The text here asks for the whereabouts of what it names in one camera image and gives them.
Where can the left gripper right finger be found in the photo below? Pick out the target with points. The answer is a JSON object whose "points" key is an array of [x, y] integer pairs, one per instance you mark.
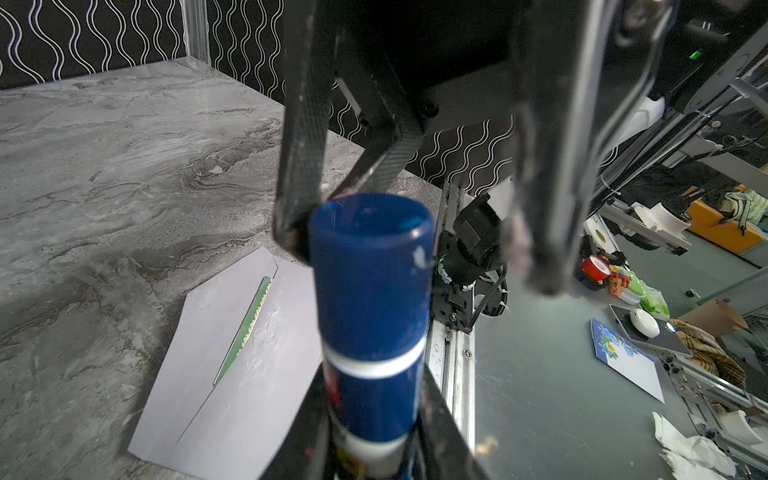
{"points": [[441, 452]]}

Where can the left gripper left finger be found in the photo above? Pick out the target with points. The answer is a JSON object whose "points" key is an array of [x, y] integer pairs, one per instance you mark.
{"points": [[304, 453]]}

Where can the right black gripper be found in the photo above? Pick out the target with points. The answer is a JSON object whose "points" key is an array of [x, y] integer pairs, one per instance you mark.
{"points": [[574, 74]]}

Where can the lavender envelope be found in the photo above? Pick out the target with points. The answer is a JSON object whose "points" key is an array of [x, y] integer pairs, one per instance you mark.
{"points": [[234, 429]]}

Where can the blue white glue stick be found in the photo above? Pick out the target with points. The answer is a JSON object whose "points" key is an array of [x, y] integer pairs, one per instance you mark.
{"points": [[371, 255]]}

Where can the white letter with green border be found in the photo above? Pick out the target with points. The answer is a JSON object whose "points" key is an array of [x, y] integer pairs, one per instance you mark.
{"points": [[245, 329]]}

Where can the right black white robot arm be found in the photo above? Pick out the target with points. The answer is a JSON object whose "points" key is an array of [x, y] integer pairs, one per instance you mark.
{"points": [[693, 78]]}

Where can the blue floral card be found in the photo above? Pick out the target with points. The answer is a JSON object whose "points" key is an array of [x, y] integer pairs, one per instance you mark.
{"points": [[626, 359]]}

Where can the red tape roll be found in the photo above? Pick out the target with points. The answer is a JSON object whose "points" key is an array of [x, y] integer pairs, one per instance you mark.
{"points": [[595, 269]]}

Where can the white computer mouse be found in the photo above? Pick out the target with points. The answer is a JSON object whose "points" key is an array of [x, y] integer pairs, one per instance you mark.
{"points": [[644, 323]]}

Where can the crumpled white paper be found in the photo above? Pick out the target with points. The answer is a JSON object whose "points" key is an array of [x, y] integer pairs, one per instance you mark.
{"points": [[694, 457]]}

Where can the aluminium front rail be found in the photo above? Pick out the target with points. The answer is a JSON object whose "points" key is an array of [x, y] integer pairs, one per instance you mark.
{"points": [[450, 352]]}

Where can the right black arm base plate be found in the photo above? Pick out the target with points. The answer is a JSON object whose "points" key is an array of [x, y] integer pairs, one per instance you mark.
{"points": [[469, 278]]}

